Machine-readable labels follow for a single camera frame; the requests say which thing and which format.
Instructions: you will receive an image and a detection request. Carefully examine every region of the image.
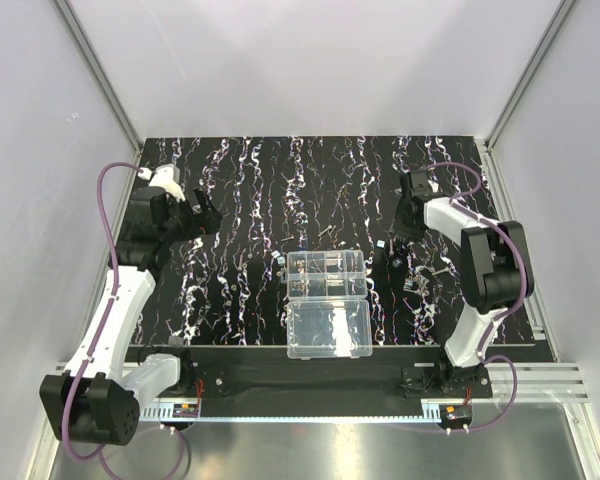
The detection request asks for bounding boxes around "grey cable duct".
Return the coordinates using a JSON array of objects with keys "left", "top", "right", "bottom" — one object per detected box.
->
[{"left": 140, "top": 399, "right": 441, "bottom": 425}]

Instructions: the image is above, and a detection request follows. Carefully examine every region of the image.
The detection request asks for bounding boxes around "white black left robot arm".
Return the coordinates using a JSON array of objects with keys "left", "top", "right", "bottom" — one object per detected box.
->
[{"left": 39, "top": 186, "right": 222, "bottom": 448}]

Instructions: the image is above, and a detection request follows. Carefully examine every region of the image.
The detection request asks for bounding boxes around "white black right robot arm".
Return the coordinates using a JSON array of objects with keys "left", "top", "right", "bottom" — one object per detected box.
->
[{"left": 283, "top": 170, "right": 534, "bottom": 396}]

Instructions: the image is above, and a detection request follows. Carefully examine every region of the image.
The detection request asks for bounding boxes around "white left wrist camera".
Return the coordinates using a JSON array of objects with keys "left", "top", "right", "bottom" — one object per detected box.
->
[{"left": 149, "top": 164, "right": 186, "bottom": 202}]

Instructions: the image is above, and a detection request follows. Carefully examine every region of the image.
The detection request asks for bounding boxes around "clear plastic organizer box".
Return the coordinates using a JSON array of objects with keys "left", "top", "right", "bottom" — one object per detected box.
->
[{"left": 286, "top": 249, "right": 373, "bottom": 360}]

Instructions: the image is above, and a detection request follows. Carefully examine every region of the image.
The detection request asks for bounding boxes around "aluminium frame profile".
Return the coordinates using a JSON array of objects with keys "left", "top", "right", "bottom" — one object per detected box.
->
[{"left": 53, "top": 0, "right": 146, "bottom": 156}]

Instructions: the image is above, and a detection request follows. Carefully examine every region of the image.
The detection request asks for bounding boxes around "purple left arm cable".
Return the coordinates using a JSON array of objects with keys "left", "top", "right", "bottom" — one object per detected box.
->
[{"left": 60, "top": 162, "right": 191, "bottom": 476}]

